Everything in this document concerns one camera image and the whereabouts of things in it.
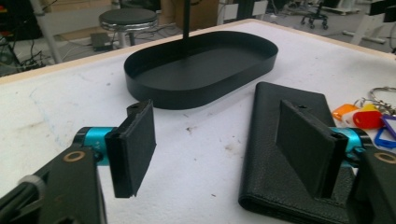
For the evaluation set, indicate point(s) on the yellow key tag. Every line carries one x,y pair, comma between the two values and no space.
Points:
370,107

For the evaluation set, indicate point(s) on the black oval tray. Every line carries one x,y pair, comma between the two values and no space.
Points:
199,74

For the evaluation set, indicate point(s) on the round black stool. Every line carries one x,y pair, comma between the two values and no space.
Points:
127,17

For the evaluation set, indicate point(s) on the purple key tag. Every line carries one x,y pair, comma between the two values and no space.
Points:
390,123

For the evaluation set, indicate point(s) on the white key tag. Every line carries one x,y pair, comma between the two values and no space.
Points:
348,118

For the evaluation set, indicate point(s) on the black metal pole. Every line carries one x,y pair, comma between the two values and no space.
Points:
186,18

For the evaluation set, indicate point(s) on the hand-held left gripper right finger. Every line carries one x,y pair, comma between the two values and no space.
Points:
306,146

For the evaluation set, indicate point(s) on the brown cardboard box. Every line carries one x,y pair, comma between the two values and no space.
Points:
199,14

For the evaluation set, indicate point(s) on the white floor stand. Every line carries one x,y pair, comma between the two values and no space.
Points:
365,29

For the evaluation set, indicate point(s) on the white stand leg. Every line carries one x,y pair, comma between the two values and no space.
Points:
46,31

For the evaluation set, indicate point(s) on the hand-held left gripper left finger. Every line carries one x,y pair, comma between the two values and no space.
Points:
134,146

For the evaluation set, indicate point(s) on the black leather wallet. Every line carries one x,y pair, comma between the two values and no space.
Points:
267,174

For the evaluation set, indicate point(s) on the dark flat box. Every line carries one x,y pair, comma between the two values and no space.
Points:
100,41

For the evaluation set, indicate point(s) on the black wheeled chair base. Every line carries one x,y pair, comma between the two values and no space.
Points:
316,17

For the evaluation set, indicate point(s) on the red key tag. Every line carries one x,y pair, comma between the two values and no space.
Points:
369,119

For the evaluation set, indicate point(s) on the orange key tag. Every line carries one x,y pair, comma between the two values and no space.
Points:
342,111

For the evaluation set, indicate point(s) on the blue key tag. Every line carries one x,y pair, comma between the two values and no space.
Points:
381,142

